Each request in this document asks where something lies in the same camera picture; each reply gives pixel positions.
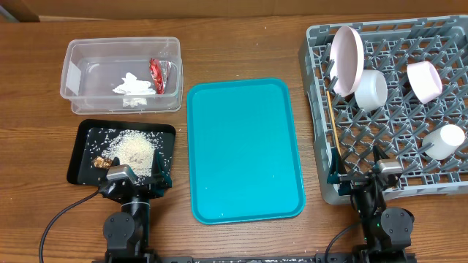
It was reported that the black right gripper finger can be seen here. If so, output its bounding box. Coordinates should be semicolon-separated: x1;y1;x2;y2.
372;145;389;161
327;148;347;184

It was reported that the brown food scrap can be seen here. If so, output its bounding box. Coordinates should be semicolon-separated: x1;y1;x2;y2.
92;156;113;169

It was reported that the cooked white rice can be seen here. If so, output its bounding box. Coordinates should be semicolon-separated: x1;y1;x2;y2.
81;128;175;185

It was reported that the wooden chopstick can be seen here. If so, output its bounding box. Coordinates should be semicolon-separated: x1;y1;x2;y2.
326;91;341;155

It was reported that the grey bowl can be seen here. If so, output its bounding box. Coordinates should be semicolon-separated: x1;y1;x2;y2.
354;69;388;112

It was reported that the white paper cup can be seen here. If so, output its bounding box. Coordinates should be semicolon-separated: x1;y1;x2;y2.
422;124;465;160

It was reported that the white napkin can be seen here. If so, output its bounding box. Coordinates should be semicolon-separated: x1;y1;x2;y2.
113;72;156;107

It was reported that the pink round plate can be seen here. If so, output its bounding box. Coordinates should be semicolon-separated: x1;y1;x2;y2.
330;26;364;97

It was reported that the red snack wrapper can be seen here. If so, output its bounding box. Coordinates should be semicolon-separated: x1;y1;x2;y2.
149;58;172;94

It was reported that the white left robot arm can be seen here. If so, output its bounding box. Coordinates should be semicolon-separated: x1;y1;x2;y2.
98;153;172;262

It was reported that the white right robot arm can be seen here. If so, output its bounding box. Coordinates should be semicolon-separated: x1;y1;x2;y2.
323;145;417;263

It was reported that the black waste tray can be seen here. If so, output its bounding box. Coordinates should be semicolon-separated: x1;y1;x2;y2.
67;119;176;186

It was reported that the clear plastic waste bin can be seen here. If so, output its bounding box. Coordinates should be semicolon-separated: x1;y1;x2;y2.
60;37;184;115

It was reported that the grey dishwasher rack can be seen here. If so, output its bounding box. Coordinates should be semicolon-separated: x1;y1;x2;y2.
298;15;467;205

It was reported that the teal serving tray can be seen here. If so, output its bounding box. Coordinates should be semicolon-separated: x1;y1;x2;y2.
186;78;306;224

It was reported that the black mounting rail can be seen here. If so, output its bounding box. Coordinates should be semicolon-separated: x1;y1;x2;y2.
93;251;418;263

